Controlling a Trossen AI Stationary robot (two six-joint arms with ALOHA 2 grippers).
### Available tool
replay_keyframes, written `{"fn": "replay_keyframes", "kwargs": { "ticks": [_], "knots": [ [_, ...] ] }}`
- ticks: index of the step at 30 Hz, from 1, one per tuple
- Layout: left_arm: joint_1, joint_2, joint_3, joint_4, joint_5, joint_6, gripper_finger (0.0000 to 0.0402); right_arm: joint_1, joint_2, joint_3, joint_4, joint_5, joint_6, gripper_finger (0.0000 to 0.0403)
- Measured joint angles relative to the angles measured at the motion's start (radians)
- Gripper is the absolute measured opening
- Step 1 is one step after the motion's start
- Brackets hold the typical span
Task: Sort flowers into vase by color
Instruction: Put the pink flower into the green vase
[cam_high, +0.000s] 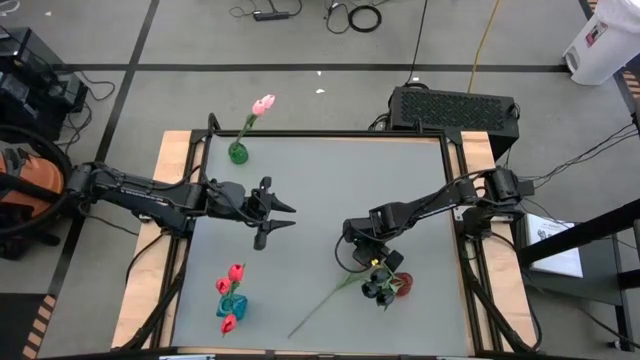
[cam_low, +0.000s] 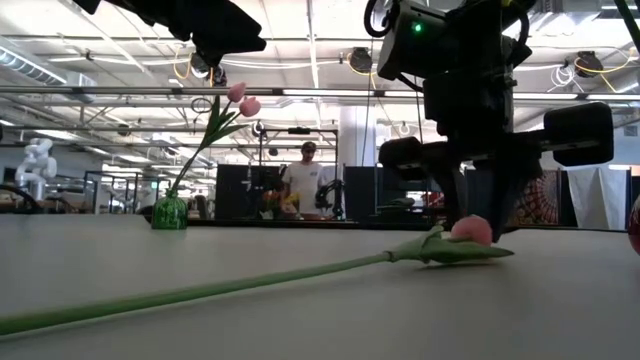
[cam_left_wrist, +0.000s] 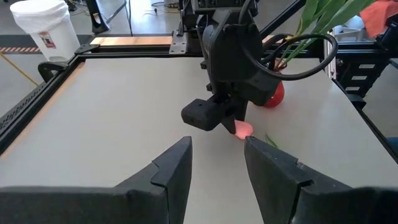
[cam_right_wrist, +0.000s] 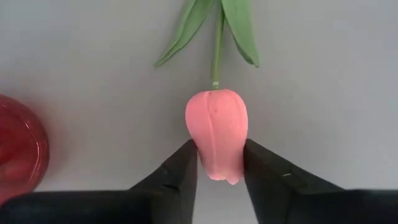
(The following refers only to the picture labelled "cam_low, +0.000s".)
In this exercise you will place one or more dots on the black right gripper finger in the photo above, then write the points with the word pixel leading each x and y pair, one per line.
pixel 515 190
pixel 454 195

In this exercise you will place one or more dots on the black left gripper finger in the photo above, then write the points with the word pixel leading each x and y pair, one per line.
pixel 227 30

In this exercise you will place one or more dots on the pink artificial tulip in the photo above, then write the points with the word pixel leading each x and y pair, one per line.
pixel 236 91
pixel 470 230
pixel 249 106

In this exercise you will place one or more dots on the black background robot arm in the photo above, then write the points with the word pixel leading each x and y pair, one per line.
pixel 330 186

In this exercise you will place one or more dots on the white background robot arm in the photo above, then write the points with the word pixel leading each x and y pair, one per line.
pixel 37 165

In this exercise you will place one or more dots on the green glass vase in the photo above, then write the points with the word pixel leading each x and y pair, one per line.
pixel 170 212

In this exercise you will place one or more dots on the red patterned tapestry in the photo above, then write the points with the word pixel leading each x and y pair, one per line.
pixel 545 200

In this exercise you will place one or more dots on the overhead beam with light strips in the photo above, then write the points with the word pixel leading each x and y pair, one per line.
pixel 125 90

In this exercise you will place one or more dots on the white hanging cloth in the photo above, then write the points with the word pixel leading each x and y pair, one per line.
pixel 597 197

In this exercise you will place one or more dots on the black partition panel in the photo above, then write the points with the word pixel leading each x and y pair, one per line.
pixel 360 192
pixel 230 190

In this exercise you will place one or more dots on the person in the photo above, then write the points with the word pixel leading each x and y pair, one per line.
pixel 302 182

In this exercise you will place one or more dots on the black metal gantry frame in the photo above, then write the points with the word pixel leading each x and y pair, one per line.
pixel 299 130

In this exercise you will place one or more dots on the black aluminium table frame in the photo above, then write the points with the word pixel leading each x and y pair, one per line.
pixel 240 222

